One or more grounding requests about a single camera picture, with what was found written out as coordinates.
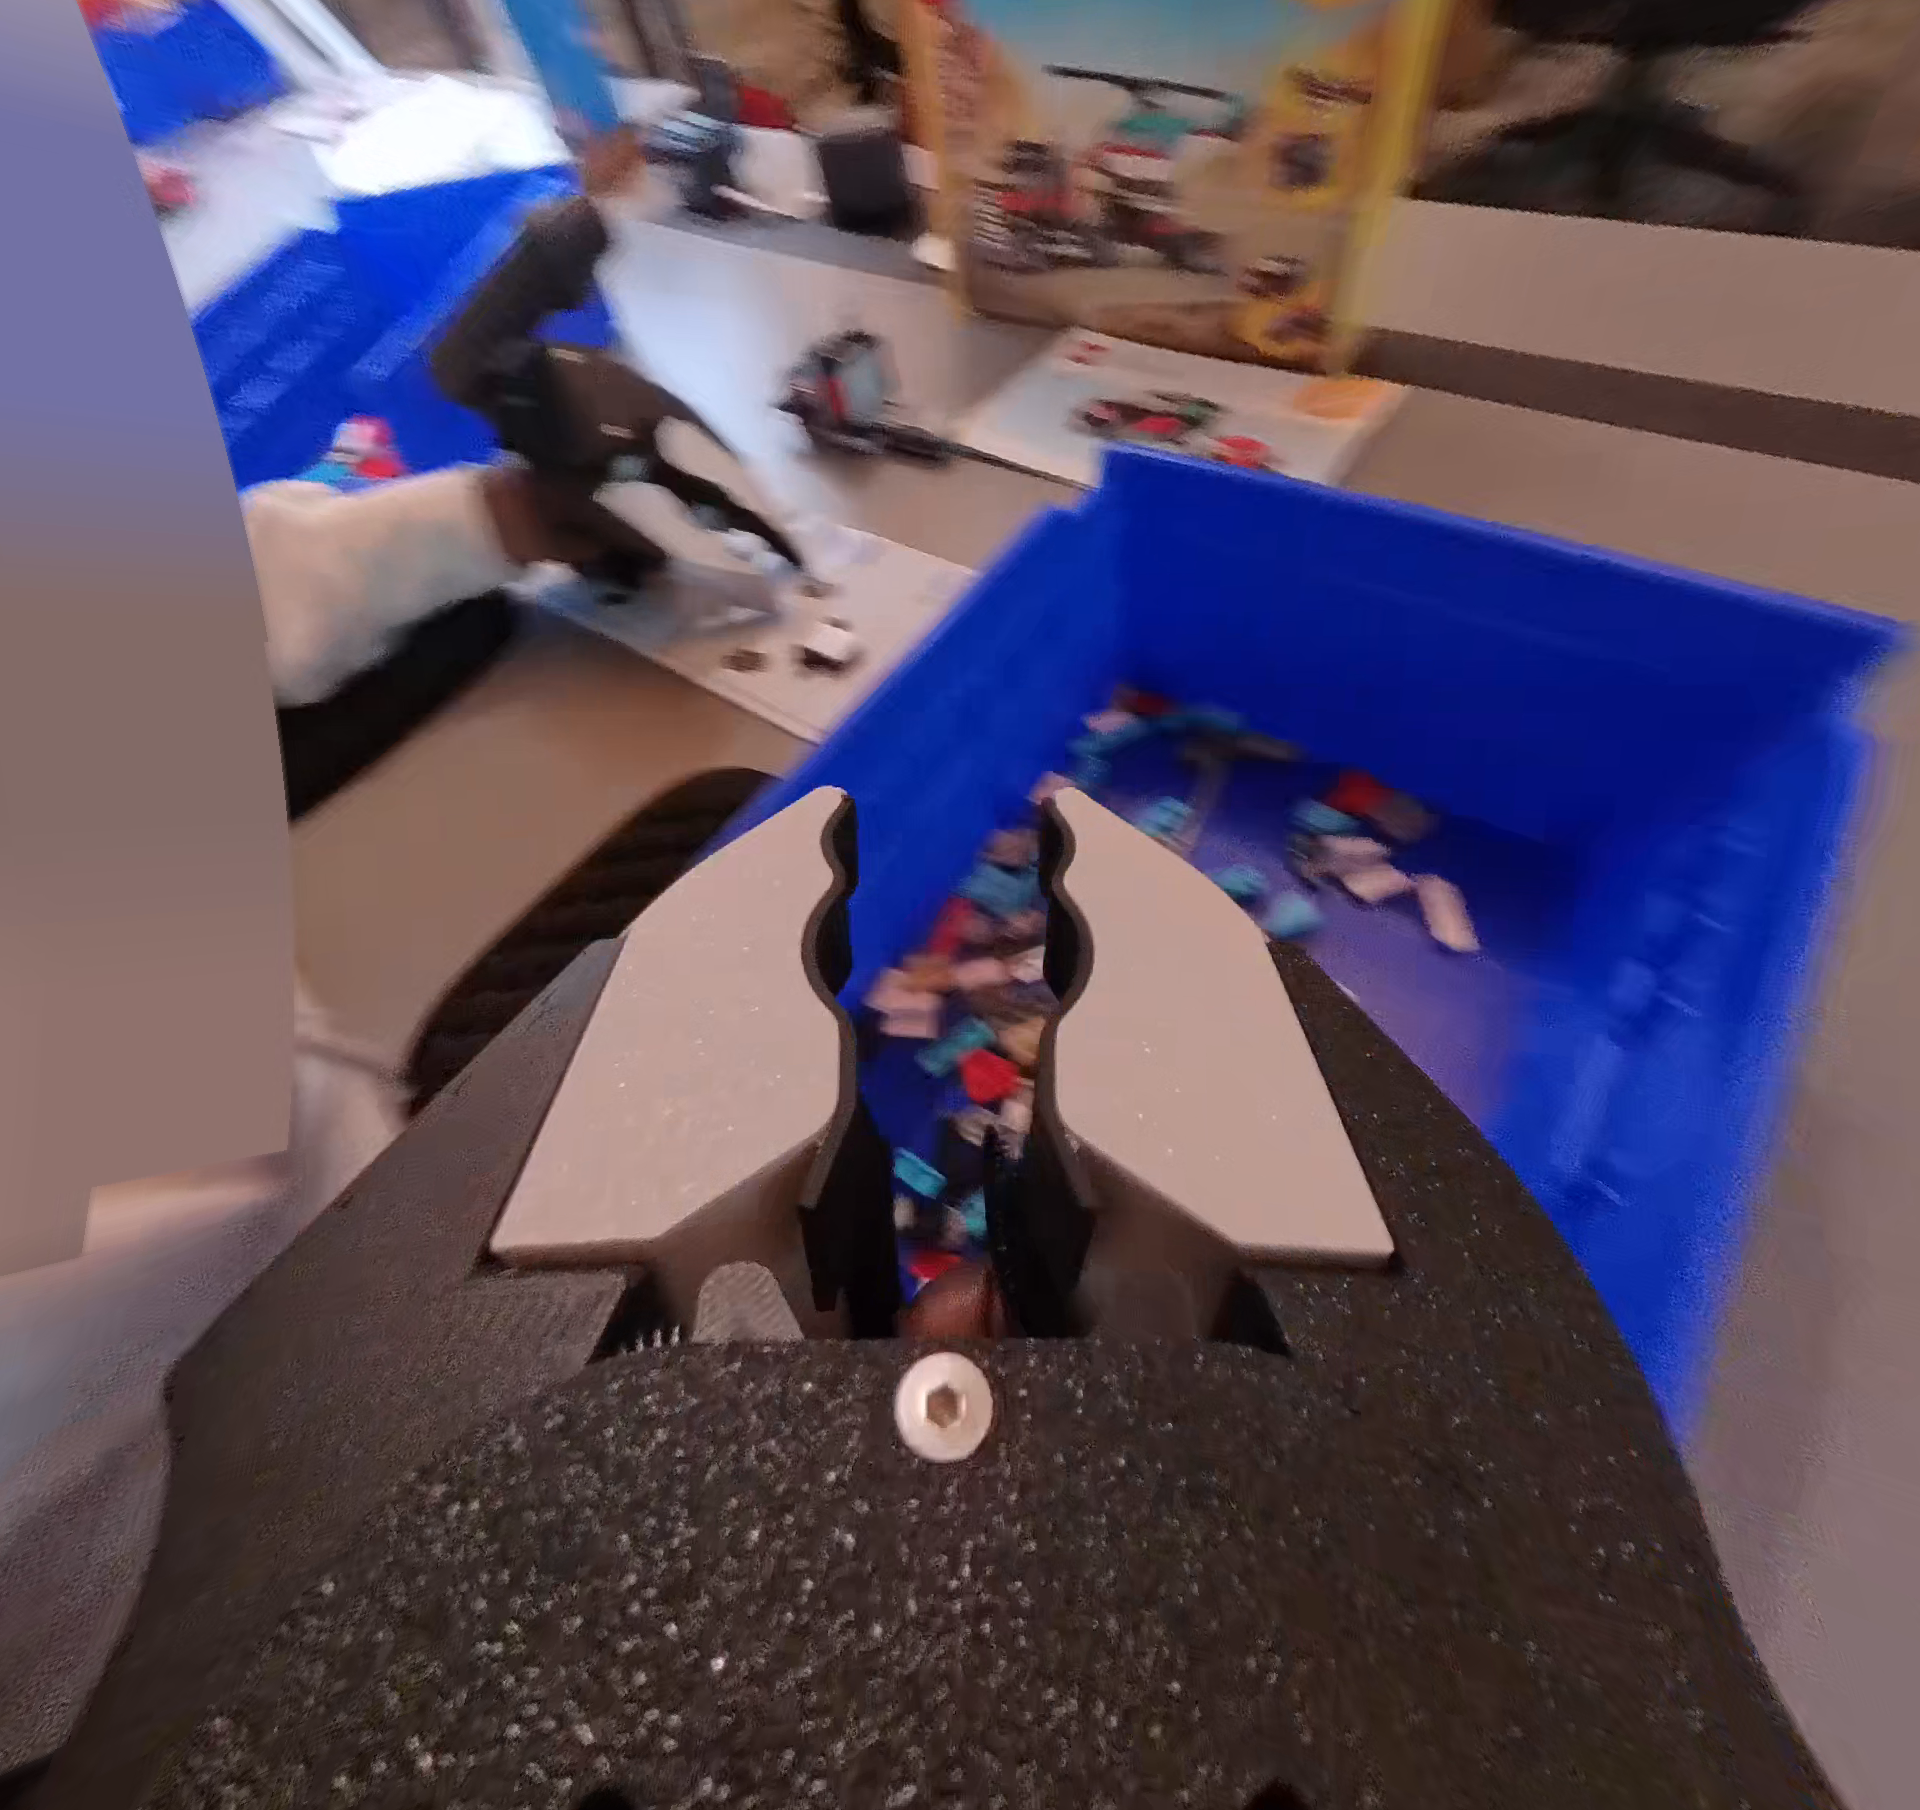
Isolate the pile of lego bricks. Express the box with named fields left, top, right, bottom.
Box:
left=861, top=689, right=1489, bottom=1282

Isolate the black office chair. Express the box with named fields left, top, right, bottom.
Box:
left=1481, top=0, right=1920, bottom=216

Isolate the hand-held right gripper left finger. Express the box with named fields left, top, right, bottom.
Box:
left=489, top=786, right=865, bottom=1311

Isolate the black cube charger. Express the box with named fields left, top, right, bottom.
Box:
left=816, top=127, right=917, bottom=241

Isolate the person's left forearm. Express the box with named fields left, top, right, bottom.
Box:
left=241, top=463, right=528, bottom=711

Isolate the lego truck model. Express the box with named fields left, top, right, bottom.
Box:
left=772, top=327, right=957, bottom=472

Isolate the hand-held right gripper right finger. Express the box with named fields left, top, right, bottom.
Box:
left=1036, top=786, right=1398, bottom=1289

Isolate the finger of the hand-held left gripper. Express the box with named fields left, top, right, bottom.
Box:
left=642, top=413, right=816, bottom=578

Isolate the lego set cardboard box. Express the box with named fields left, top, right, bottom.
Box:
left=896, top=0, right=1465, bottom=374

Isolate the blue cloth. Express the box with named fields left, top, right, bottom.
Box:
left=191, top=162, right=620, bottom=487

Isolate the closed lego instruction booklet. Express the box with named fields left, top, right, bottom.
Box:
left=957, top=324, right=1415, bottom=487

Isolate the grey battery charger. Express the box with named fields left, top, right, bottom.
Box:
left=673, top=113, right=755, bottom=216

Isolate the person's right hand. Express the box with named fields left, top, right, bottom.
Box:
left=905, top=1261, right=1009, bottom=1341

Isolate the blue plastic bin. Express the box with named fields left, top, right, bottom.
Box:
left=91, top=0, right=290, bottom=149
left=714, top=446, right=1908, bottom=1439

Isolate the black padded wrist rest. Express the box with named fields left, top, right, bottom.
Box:
left=398, top=765, right=785, bottom=1108

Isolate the open lego instruction booklet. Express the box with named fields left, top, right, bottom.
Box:
left=528, top=517, right=981, bottom=750

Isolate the person's left hand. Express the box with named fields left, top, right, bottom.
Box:
left=485, top=463, right=673, bottom=598

